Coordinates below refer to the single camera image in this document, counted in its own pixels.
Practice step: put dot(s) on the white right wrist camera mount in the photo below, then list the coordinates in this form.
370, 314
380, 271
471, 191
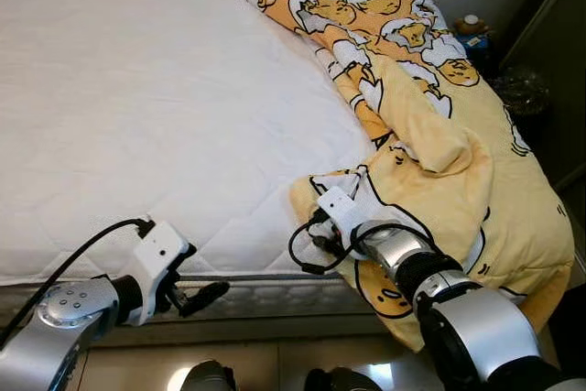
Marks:
339, 208

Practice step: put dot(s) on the grey robot foot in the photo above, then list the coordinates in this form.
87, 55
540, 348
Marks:
209, 378
343, 382

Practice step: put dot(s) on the grey robot left foot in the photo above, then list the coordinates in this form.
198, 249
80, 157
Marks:
209, 378

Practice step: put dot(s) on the white mattress bed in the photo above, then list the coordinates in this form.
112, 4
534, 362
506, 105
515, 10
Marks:
137, 89

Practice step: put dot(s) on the clear glass vessel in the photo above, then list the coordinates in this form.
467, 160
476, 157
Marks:
522, 91

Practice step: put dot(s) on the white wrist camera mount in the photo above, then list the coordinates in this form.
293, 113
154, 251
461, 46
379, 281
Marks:
160, 249
339, 208

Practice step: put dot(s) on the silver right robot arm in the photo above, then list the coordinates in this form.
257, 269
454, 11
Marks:
476, 327

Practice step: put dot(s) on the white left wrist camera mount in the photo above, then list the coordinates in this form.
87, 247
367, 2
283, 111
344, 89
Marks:
160, 249

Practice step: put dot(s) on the dark grey wardrobe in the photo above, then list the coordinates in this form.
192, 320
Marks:
554, 43

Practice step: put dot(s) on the grey robot right foot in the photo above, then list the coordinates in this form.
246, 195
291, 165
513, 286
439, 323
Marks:
343, 382

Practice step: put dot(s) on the yellow cartoon print blanket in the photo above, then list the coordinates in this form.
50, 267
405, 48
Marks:
476, 180

